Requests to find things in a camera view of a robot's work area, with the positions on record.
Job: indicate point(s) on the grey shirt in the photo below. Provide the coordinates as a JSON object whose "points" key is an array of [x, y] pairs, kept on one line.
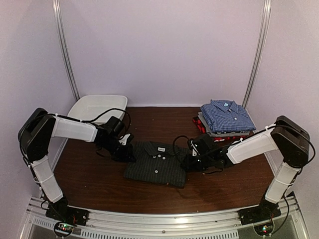
{"points": [[219, 134]]}

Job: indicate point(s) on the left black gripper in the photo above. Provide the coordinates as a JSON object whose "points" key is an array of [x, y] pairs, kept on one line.
{"points": [[127, 153]]}

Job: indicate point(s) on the red black shirt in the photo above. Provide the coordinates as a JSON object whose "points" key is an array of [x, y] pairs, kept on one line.
{"points": [[218, 138]]}

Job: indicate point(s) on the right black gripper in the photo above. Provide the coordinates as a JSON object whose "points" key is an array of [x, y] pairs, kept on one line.
{"points": [[189, 166]]}

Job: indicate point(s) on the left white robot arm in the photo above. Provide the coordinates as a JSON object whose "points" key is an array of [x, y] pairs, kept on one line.
{"points": [[35, 136]]}

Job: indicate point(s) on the aluminium frame post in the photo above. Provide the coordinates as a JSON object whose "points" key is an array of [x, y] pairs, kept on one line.
{"points": [[264, 27], [64, 49]]}

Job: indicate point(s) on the left aluminium frame post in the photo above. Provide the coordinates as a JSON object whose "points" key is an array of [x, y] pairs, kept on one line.
{"points": [[64, 49]]}

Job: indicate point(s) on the blue checked shirt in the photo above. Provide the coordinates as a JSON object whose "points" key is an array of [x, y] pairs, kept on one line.
{"points": [[226, 116]]}

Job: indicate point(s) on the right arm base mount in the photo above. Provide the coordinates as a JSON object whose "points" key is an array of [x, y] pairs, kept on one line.
{"points": [[262, 217]]}

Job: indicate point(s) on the right aluminium frame post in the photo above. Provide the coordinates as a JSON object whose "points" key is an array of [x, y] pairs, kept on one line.
{"points": [[264, 27]]}

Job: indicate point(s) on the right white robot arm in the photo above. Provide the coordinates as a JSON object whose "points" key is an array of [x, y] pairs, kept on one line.
{"points": [[284, 138]]}

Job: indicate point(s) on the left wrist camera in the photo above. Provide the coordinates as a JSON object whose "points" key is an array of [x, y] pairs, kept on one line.
{"points": [[126, 139]]}

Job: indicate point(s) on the black pinstriped long sleeve shirt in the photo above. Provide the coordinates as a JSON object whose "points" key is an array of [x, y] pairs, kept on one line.
{"points": [[157, 163]]}

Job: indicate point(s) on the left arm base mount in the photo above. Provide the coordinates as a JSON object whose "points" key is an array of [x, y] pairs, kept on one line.
{"points": [[68, 218]]}

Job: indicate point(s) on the white plastic tub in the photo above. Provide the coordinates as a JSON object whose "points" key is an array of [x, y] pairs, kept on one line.
{"points": [[90, 106]]}

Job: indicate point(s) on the front aluminium rail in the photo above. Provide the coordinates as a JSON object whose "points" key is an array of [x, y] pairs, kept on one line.
{"points": [[223, 224]]}

